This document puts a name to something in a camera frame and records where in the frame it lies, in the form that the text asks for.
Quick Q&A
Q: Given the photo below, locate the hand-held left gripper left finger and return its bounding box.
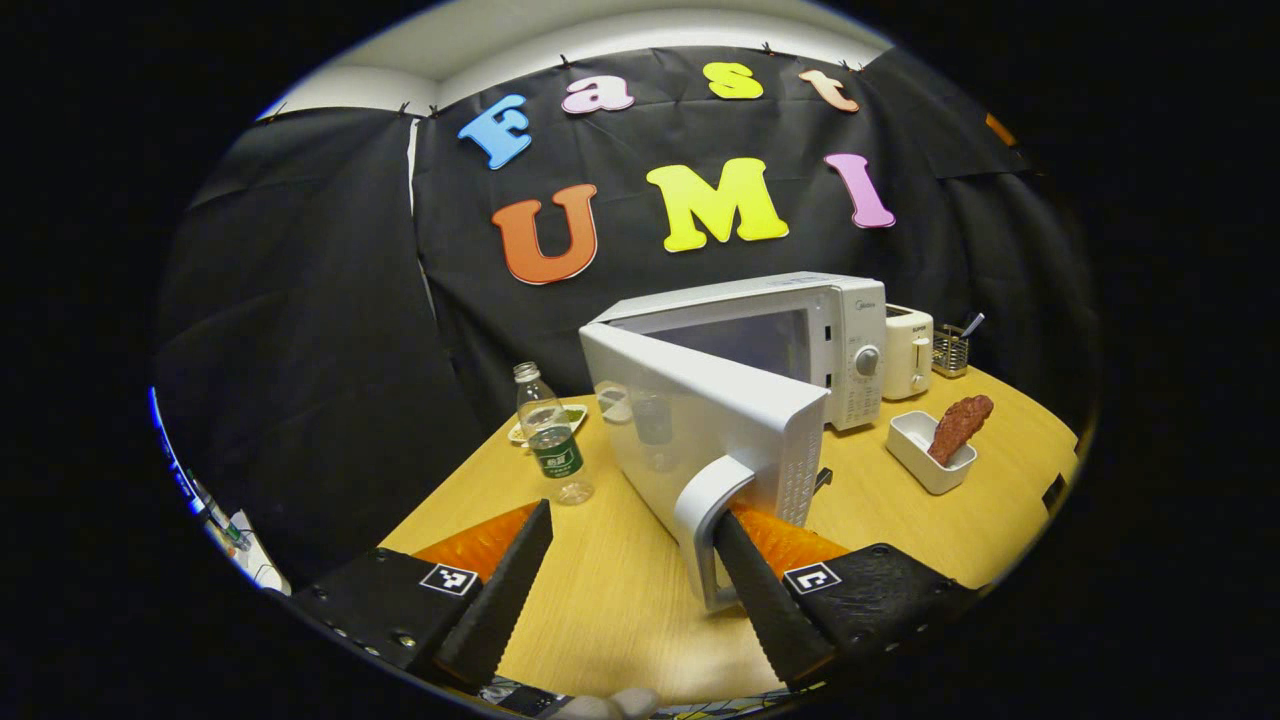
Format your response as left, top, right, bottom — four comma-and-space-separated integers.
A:
290, 499, 555, 693

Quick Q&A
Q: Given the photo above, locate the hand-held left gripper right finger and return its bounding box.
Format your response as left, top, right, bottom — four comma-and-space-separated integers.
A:
712, 500, 981, 693

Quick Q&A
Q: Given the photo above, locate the white microwave oven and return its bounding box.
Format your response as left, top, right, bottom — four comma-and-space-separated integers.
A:
578, 272, 889, 613

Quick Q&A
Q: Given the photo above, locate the white rectangular dish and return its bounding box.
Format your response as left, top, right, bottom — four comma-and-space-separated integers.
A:
886, 410, 979, 496

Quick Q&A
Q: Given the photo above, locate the brown fried chicken piece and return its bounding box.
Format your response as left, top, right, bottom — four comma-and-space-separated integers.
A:
926, 394, 995, 467

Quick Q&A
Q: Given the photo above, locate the small plate with green food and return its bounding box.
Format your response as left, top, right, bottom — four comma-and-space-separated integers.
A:
507, 403, 591, 448

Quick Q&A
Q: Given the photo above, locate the clear plastic water bottle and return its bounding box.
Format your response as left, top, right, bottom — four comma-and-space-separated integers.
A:
513, 362, 595, 506

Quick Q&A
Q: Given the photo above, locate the white and blue clutter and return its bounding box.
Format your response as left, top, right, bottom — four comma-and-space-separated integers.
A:
150, 390, 293, 596

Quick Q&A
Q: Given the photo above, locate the white toaster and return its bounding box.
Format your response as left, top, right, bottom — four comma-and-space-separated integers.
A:
882, 304, 935, 402

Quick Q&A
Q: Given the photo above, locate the black backdrop cloth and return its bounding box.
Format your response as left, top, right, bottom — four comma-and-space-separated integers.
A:
152, 45, 1101, 591

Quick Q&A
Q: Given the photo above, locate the wire utensil holder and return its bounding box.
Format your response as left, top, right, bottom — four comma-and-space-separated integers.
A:
932, 322, 971, 379

